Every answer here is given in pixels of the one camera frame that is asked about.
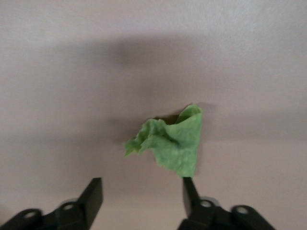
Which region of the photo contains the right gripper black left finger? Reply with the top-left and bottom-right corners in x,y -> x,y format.
55,177 -> 104,230

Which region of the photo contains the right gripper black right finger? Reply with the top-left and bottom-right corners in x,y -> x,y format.
178,177 -> 231,230

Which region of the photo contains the green lettuce leaf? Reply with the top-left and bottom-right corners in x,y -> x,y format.
122,103 -> 203,178

